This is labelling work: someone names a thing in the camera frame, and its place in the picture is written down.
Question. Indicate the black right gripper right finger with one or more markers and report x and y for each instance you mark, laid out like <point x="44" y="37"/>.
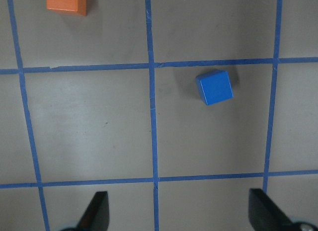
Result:
<point x="264" y="214"/>

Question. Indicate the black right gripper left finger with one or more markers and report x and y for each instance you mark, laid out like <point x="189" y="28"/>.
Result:
<point x="96" y="217"/>

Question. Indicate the blue wooden block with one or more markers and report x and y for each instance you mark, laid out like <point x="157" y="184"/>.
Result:
<point x="214" y="87"/>

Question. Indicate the orange wooden block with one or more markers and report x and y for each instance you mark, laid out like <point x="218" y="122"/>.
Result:
<point x="68" y="7"/>

